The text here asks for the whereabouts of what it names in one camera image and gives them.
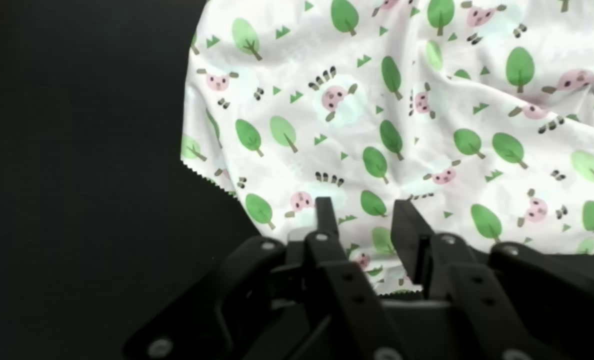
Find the white cloth with green trees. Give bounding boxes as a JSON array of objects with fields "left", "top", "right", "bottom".
[{"left": 180, "top": 0, "right": 594, "bottom": 295}]

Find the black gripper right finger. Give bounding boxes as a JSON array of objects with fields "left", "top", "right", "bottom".
[{"left": 390, "top": 201, "right": 564, "bottom": 360}]

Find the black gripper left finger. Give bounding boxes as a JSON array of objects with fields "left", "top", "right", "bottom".
[{"left": 303, "top": 198, "right": 404, "bottom": 360}]

